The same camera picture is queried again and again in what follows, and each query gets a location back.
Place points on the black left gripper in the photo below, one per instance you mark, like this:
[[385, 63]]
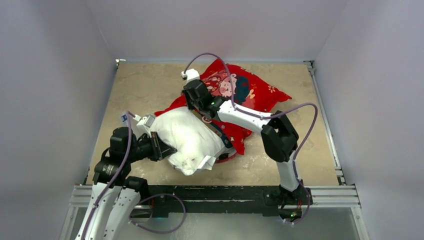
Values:
[[160, 149]]

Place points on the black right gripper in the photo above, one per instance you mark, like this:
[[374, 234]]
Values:
[[192, 98]]

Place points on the white pillow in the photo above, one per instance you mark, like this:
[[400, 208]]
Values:
[[198, 145]]

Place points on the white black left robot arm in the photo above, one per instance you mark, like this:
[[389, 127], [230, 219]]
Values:
[[109, 185]]

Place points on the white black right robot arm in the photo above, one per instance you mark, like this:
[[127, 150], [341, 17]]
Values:
[[279, 137]]

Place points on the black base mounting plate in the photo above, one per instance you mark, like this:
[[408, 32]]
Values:
[[231, 199]]

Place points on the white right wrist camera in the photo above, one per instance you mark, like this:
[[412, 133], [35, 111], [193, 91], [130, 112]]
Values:
[[190, 75]]

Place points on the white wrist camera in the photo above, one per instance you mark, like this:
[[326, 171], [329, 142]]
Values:
[[190, 75], [143, 124]]

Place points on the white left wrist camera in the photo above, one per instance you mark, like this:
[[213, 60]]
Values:
[[143, 124]]

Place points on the aluminium front frame rail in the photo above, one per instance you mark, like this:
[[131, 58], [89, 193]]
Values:
[[334, 215]]

